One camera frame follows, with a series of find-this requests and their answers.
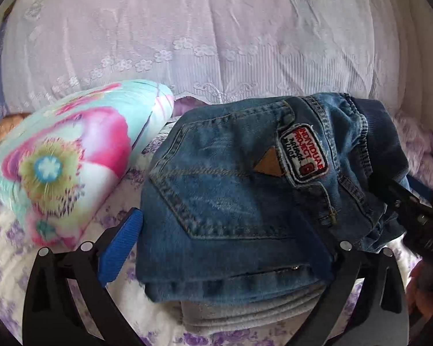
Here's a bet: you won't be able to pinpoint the folded floral quilt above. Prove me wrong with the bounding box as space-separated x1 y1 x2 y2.
0 79 176 249

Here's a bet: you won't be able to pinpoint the white lace cover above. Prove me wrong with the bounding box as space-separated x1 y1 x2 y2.
0 0 433 116

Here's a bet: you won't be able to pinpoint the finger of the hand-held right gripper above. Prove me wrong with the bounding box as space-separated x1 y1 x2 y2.
370 173 424 224
408 176 433 206

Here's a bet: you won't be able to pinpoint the blue denim pants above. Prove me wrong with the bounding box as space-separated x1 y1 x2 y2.
136 93 421 303

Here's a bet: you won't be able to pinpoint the purple floral bed sheet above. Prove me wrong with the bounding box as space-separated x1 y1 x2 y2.
0 95 433 346

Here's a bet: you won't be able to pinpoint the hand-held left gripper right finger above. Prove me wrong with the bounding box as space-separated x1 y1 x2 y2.
285 240 410 346

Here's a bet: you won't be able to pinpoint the person's right hand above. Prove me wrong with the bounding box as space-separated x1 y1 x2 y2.
406 259 433 318

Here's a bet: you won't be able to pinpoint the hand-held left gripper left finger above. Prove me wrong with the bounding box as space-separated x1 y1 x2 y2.
22 207 144 346

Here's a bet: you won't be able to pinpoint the grey sweatshirt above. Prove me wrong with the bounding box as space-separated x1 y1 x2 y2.
180 283 333 337

